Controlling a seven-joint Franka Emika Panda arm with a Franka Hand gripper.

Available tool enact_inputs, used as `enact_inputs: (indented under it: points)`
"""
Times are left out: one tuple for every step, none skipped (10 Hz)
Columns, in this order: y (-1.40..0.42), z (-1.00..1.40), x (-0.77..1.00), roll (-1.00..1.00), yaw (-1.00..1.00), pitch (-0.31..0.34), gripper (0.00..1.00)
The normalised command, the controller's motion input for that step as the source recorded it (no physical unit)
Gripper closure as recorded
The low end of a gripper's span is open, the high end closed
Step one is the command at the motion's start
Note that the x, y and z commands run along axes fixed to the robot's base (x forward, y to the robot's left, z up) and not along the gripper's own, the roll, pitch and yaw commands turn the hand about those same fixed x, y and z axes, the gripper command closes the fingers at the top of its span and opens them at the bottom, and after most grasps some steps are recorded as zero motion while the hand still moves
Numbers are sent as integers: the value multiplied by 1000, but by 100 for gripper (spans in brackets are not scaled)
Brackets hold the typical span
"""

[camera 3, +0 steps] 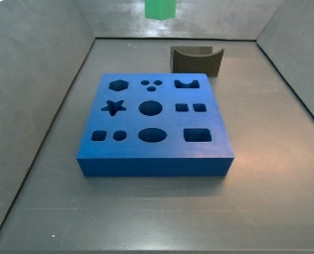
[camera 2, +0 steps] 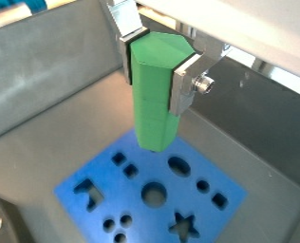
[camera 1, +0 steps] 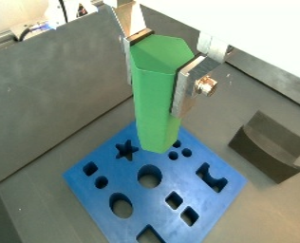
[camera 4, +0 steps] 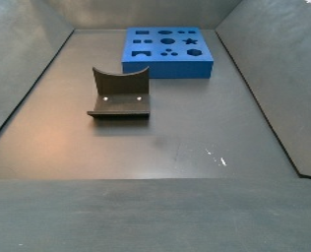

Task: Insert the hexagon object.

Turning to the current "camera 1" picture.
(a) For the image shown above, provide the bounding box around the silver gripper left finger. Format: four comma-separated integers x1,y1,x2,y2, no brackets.
103,0,154,84

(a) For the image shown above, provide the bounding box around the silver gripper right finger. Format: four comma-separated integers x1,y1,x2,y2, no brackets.
170,31,233,118

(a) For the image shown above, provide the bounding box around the green hexagonal prism peg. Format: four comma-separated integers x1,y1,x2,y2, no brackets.
130,34,194,153

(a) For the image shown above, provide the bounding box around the dark grey curved holder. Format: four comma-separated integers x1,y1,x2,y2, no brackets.
229,111,300,183

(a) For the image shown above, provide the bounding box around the blue shape sorting board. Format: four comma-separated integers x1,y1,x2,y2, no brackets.
63,123,246,243

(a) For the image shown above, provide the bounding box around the white robot base with cables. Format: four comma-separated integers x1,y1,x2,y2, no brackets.
0,0,103,41

